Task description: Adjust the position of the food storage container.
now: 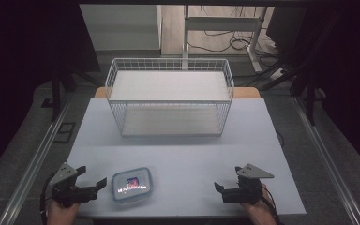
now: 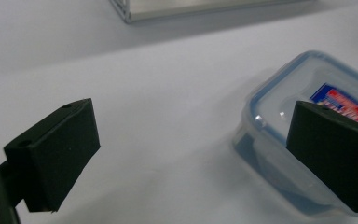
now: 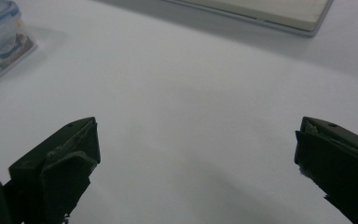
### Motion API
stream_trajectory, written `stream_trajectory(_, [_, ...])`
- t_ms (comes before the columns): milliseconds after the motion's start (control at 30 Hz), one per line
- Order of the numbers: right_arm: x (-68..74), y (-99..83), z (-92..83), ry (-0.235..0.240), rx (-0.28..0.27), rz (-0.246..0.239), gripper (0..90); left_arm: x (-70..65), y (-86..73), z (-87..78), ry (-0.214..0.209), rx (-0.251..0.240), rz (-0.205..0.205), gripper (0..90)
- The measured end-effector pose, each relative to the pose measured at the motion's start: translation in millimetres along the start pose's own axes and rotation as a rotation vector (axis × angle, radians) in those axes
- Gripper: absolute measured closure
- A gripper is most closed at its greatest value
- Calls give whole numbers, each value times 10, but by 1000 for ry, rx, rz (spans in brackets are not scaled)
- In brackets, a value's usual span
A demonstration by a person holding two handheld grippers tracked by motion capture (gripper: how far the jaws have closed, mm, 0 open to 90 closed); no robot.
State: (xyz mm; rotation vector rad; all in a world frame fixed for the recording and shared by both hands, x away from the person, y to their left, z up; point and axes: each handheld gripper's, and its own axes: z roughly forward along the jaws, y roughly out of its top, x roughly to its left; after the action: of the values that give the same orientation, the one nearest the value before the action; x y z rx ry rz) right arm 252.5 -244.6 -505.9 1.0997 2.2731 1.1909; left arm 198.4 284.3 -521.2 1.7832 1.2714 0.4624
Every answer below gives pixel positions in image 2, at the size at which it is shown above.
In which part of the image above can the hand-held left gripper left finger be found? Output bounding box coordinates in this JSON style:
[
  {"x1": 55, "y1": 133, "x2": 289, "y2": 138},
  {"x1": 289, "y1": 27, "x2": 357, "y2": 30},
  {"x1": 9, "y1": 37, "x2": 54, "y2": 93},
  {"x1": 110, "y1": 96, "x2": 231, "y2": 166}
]
[{"x1": 0, "y1": 98, "x2": 102, "y2": 214}]

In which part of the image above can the aluminium frame rail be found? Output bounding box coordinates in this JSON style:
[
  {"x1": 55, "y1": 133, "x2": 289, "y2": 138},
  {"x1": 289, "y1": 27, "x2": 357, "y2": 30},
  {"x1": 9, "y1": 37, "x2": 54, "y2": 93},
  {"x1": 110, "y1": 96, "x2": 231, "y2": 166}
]
[{"x1": 109, "y1": 0, "x2": 318, "y2": 24}]

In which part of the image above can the clear plastic food container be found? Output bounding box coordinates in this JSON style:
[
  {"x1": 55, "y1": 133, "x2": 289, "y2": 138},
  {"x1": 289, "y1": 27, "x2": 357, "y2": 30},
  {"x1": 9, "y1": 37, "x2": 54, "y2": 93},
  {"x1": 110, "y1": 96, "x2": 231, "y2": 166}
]
[{"x1": 231, "y1": 49, "x2": 358, "y2": 218}]

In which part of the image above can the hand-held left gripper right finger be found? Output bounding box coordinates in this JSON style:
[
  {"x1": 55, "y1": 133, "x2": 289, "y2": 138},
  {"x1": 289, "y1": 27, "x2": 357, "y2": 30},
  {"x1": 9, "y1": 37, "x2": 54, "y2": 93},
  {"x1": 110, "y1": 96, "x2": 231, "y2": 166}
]
[{"x1": 285, "y1": 100, "x2": 358, "y2": 215}]

